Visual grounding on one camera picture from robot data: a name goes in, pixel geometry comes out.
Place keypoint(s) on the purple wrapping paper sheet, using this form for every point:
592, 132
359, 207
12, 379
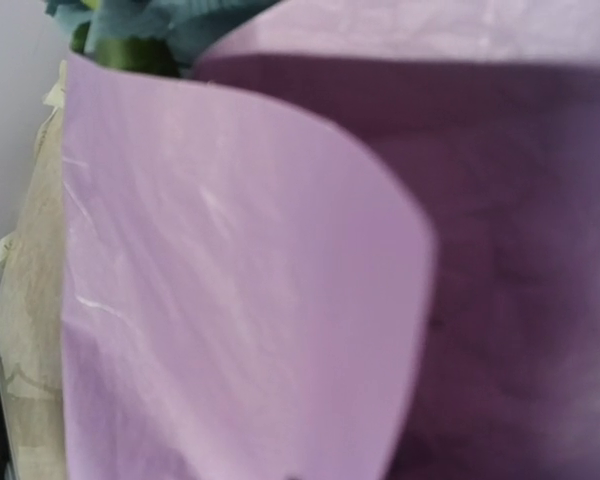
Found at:
361, 241

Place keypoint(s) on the blue fake flower bunch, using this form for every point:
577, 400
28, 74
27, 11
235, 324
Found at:
161, 38

